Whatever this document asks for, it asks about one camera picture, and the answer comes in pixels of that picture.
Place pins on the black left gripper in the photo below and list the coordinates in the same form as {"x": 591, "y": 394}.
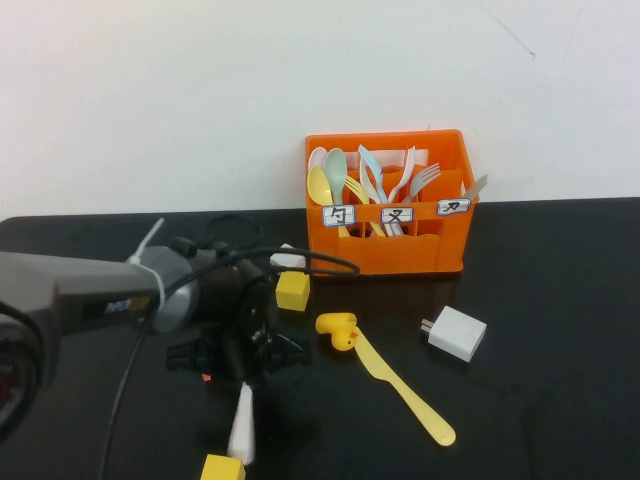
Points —
{"x": 245, "y": 355}

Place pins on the yellow foam cube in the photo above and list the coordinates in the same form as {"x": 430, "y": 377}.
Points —
{"x": 292, "y": 295}
{"x": 220, "y": 469}

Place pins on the paper label fork character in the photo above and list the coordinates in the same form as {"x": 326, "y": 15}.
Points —
{"x": 398, "y": 215}

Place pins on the blue plastic fork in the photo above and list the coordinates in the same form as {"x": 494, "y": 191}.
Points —
{"x": 372, "y": 167}

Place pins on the orange plastic cutlery crate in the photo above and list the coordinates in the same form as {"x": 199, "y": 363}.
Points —
{"x": 390, "y": 255}

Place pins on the yellow plastic knife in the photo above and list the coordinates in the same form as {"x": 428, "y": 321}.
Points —
{"x": 400, "y": 387}

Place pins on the white power adapter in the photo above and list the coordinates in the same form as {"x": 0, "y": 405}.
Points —
{"x": 457, "y": 334}

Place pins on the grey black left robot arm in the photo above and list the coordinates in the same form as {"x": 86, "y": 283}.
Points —
{"x": 100, "y": 290}

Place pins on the grey plastic fork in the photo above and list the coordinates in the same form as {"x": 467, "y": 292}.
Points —
{"x": 425, "y": 177}

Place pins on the paper label knife character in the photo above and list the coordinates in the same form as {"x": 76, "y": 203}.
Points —
{"x": 455, "y": 207}

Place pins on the white plastic knife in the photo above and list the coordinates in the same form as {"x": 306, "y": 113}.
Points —
{"x": 242, "y": 425}

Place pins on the white plastic spoon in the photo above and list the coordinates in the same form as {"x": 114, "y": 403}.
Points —
{"x": 316, "y": 156}

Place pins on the yellow rubber duck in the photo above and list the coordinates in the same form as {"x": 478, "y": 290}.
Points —
{"x": 335, "y": 330}

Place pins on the yellow plastic fork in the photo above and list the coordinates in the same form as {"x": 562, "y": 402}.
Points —
{"x": 356, "y": 189}

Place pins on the green plastic spoon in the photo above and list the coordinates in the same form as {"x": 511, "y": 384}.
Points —
{"x": 336, "y": 167}

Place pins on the paper label spoon character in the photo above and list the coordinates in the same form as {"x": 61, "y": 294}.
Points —
{"x": 340, "y": 216}

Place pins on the white zip tie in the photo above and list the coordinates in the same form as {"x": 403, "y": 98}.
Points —
{"x": 150, "y": 240}

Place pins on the white foam cube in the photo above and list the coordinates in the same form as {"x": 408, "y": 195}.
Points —
{"x": 290, "y": 261}

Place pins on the white plastic fork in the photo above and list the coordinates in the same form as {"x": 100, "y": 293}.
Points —
{"x": 371, "y": 187}
{"x": 407, "y": 165}

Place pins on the yellow plastic spoon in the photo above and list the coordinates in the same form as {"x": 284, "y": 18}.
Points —
{"x": 320, "y": 186}

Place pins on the grey plastic knife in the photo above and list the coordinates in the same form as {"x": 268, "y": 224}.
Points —
{"x": 477, "y": 186}

